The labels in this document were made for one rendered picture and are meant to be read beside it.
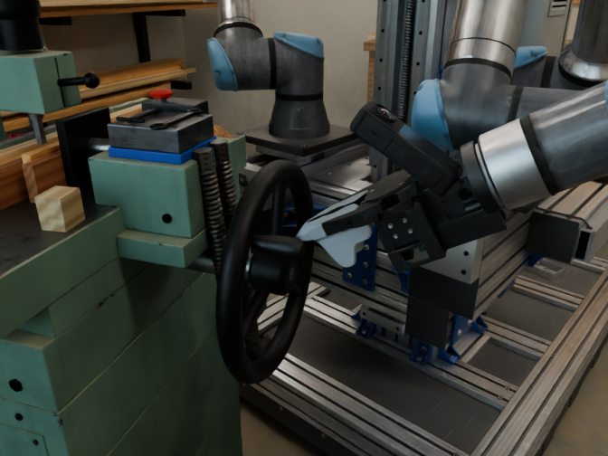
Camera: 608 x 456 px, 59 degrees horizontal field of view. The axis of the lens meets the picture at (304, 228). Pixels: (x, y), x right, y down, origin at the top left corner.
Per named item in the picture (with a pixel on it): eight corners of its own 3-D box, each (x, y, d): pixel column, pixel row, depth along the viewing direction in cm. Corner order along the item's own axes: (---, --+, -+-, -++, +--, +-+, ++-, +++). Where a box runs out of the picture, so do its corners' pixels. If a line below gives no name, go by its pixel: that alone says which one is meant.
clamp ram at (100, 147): (114, 194, 68) (103, 124, 65) (67, 187, 71) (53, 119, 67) (154, 173, 76) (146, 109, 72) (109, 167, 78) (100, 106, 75)
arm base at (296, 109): (297, 121, 142) (296, 83, 138) (342, 130, 133) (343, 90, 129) (256, 131, 132) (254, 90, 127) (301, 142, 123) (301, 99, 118)
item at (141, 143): (181, 165, 61) (176, 117, 59) (101, 156, 65) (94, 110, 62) (231, 137, 73) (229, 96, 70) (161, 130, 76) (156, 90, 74)
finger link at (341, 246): (308, 285, 58) (384, 259, 54) (282, 239, 57) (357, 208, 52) (318, 272, 61) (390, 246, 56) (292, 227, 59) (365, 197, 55)
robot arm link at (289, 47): (328, 94, 124) (329, 33, 118) (270, 96, 122) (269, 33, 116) (318, 86, 134) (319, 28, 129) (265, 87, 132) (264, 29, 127)
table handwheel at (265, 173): (334, 213, 86) (293, 396, 77) (223, 199, 92) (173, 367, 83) (289, 115, 60) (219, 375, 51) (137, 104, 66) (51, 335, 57)
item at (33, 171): (40, 204, 67) (32, 166, 64) (29, 202, 67) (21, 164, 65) (122, 165, 81) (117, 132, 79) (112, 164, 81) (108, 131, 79)
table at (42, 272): (57, 384, 45) (42, 326, 43) (-187, 319, 54) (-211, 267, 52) (295, 170, 97) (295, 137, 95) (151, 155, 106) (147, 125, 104)
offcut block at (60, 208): (66, 232, 59) (59, 199, 57) (41, 230, 59) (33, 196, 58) (85, 219, 62) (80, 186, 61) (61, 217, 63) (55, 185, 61)
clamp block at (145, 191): (190, 241, 64) (183, 169, 60) (96, 226, 68) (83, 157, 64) (242, 198, 76) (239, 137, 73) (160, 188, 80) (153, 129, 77)
